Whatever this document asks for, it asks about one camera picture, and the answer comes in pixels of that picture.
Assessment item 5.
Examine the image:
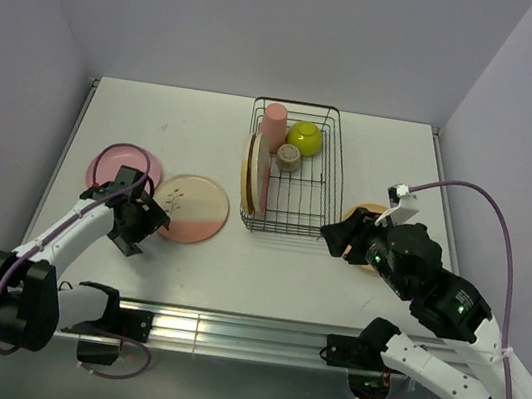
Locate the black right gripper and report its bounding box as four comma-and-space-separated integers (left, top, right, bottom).
309, 198, 422, 298

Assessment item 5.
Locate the orange round plate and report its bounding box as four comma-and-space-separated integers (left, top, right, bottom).
342, 203, 388, 276

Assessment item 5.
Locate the solid pink plate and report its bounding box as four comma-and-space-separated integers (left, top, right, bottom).
85, 143, 163, 196

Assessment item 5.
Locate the small speckled ceramic cup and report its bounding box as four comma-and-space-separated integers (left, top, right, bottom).
275, 143, 302, 173

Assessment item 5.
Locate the lime green bowl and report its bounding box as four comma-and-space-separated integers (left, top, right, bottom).
286, 121, 323, 157

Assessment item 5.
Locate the cream and yellow plate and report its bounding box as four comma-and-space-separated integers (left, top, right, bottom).
239, 133, 255, 215

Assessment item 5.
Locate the salmon pink cup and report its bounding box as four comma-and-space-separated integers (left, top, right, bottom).
258, 103, 289, 153

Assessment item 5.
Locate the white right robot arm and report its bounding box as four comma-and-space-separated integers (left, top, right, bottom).
322, 207, 532, 399

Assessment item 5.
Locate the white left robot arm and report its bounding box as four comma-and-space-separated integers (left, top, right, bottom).
0, 166, 365, 355

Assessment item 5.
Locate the black wire dish rack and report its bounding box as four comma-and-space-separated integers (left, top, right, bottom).
240, 96, 345, 239

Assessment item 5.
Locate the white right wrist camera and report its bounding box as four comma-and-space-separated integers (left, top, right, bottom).
375, 183, 418, 227

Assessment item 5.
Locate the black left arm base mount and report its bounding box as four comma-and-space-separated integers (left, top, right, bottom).
57, 281, 154, 380

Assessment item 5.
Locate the aluminium table edge rail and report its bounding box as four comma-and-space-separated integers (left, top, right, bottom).
0, 268, 477, 399

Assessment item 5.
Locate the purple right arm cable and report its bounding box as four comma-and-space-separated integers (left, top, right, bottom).
375, 172, 532, 399

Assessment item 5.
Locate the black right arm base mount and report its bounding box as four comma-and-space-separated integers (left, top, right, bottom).
318, 318, 414, 399

